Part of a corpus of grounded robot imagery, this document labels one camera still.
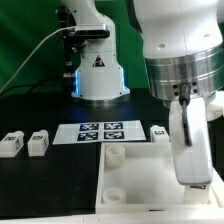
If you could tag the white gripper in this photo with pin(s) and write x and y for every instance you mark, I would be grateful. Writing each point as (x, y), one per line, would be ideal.
(192, 164)

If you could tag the white square tabletop tray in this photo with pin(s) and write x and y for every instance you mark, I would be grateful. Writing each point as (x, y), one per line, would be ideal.
(140, 177)

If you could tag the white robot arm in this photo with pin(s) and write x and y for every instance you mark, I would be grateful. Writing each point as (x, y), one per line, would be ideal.
(182, 51)

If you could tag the white sheet with tags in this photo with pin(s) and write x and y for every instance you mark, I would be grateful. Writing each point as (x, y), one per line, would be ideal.
(99, 132)

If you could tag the white front rail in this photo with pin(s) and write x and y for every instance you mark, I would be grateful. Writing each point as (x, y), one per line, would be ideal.
(159, 217)

